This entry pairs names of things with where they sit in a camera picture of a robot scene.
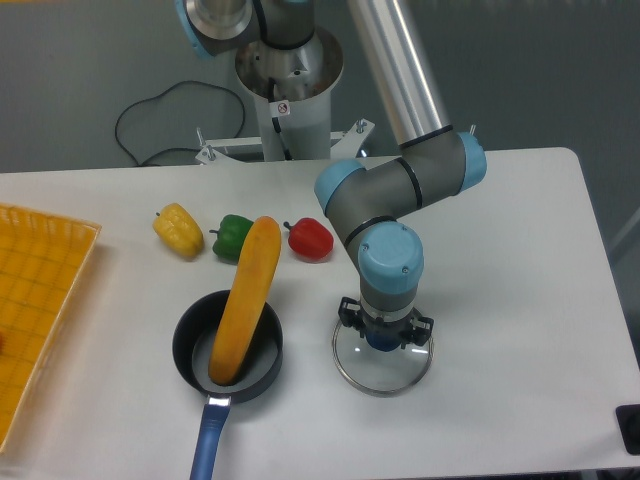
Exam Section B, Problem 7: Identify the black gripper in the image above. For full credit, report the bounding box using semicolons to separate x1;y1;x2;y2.
338;297;434;348

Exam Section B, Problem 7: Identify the glass pot lid blue knob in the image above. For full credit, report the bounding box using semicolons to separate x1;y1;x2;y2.
331;321;434;397

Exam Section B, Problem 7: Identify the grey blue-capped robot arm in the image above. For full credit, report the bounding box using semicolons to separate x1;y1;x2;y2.
175;1;487;352

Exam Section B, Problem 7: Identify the red bell pepper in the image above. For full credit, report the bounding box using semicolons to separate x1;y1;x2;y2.
283;217;334;262

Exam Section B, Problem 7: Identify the long yellow squash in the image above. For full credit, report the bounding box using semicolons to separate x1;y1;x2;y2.
208;216;281;386

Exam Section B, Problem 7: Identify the green bell pepper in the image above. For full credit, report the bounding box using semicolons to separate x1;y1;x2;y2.
211;214;254;263

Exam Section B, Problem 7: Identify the yellow bell pepper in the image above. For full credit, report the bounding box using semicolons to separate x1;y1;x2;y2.
152;203;204;259

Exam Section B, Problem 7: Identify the black box at table edge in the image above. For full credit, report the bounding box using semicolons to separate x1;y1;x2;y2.
615;404;640;456

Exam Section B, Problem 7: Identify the orange plastic basket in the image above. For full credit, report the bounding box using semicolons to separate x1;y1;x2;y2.
1;204;101;452

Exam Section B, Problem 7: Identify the white metal base frame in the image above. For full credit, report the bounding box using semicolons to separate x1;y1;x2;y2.
195;118;375;165

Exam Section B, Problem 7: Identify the dark pot blue handle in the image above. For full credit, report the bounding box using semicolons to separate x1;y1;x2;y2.
172;290;283;479

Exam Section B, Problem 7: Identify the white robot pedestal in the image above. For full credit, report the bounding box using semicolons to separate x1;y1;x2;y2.
235;27;344;161

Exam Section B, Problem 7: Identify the black cable on floor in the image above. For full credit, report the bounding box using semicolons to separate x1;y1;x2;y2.
113;79;247;167

